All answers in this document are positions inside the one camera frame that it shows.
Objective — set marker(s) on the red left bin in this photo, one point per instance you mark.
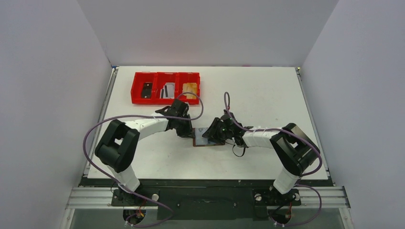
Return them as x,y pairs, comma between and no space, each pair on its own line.
139,79

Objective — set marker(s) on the white cards in bin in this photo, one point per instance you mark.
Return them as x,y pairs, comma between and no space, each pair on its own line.
167,91

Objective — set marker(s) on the brown leather card holder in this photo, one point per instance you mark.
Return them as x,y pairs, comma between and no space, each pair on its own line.
200,141

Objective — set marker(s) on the red right bin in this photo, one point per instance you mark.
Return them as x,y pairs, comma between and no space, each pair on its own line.
188,82

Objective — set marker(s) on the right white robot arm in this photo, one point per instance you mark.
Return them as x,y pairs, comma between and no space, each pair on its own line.
293,147

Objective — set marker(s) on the black card holder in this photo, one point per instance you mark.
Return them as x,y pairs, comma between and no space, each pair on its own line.
146,91

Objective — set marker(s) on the yellow card holder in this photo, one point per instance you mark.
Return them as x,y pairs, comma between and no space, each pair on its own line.
190,87

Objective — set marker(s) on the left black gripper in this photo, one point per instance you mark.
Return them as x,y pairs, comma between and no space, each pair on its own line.
187,133

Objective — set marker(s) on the red bin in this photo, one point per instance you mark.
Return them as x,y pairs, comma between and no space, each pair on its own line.
139,79
163,78
188,82

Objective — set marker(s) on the aluminium frame rail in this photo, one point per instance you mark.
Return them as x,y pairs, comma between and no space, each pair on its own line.
103,198

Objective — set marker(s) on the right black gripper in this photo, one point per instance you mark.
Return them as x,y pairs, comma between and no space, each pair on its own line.
214,130

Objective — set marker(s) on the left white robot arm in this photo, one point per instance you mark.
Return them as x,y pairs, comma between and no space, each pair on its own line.
117,146

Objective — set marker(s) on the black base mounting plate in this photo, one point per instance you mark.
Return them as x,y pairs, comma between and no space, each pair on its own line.
261,200

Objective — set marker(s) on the red middle bin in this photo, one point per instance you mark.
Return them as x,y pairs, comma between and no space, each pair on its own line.
163,78

